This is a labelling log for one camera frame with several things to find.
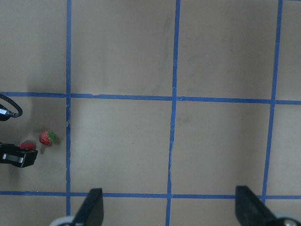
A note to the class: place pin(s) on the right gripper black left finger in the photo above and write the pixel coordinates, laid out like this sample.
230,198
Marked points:
91,212

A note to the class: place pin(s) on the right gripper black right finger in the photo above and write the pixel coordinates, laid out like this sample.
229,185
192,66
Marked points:
250,211

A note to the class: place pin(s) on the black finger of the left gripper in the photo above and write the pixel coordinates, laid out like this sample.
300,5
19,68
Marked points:
14,155

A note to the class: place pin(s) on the red strawberry of pair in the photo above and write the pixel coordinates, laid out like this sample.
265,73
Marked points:
27,146
47,137

